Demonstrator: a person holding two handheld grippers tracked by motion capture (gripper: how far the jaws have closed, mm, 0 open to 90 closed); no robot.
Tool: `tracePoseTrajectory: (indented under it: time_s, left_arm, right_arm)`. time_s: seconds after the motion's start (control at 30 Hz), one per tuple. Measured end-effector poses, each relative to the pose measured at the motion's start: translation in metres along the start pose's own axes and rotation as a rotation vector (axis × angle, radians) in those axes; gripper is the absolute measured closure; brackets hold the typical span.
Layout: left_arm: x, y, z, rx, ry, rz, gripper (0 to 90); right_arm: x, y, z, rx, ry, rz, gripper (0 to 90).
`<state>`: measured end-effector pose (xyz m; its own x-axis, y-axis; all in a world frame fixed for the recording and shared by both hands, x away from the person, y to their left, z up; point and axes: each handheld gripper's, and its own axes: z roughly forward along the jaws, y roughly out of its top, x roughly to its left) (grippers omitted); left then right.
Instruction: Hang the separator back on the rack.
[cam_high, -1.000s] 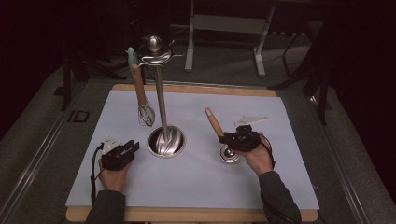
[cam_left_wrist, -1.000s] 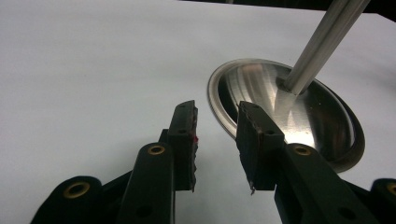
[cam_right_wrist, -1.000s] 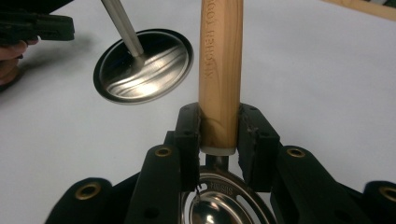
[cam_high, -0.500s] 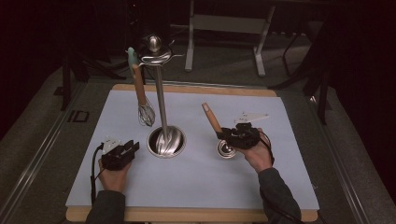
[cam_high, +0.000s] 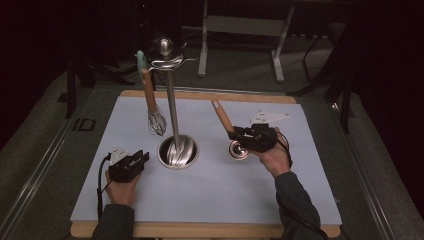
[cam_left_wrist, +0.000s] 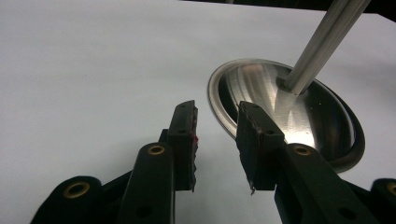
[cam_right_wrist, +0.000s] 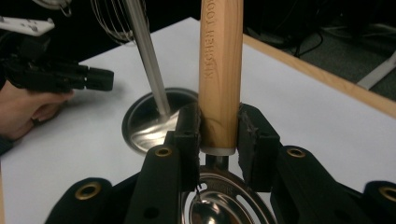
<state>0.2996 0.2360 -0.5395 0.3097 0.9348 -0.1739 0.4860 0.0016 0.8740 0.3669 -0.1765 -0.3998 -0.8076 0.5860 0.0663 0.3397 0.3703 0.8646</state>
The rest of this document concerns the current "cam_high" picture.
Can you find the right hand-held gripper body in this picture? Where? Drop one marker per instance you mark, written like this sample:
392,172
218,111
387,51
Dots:
261,136

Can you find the person's right hand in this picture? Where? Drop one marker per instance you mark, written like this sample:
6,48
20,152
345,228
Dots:
275,160

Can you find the dark metal stand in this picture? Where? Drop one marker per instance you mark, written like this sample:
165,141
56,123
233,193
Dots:
345,100
71,86

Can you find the white metal frame stand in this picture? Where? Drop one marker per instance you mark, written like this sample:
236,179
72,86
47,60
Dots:
246,25

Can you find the person's left hand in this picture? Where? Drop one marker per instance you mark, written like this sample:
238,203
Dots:
122,191

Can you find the white work mat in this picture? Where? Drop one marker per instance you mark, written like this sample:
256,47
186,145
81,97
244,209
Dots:
216,186

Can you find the steel utensil rack with hooks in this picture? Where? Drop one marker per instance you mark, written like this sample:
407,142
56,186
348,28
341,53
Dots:
172,110

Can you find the metal floor rail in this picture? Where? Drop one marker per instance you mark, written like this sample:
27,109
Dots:
366,186
36,176

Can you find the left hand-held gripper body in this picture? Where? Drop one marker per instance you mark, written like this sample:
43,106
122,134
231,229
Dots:
125,170

